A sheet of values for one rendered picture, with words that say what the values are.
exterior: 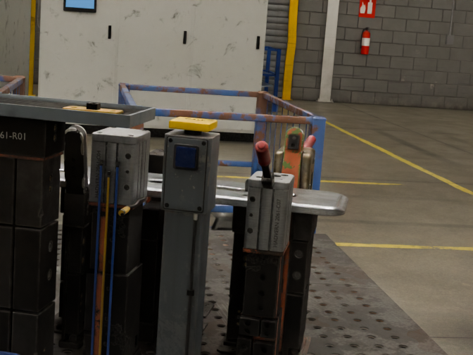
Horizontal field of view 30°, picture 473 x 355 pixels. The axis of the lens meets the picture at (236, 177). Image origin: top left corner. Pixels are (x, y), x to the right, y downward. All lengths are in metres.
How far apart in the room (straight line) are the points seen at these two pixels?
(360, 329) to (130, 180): 0.65
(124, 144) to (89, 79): 8.14
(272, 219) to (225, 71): 8.29
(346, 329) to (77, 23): 7.93
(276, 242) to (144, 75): 8.21
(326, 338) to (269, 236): 0.42
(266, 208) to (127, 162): 0.24
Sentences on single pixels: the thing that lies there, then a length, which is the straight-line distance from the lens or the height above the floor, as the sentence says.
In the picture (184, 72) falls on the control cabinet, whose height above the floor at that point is 0.72.
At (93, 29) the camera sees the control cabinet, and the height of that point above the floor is 1.12.
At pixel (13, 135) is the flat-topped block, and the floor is 1.12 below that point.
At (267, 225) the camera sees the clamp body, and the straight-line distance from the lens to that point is 1.43.
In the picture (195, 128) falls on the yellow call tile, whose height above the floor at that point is 1.15.
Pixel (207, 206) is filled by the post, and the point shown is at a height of 1.04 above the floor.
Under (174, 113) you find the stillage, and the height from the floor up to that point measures 0.93.
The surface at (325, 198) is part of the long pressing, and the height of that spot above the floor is 1.00.
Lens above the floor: 1.31
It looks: 10 degrees down
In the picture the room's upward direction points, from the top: 4 degrees clockwise
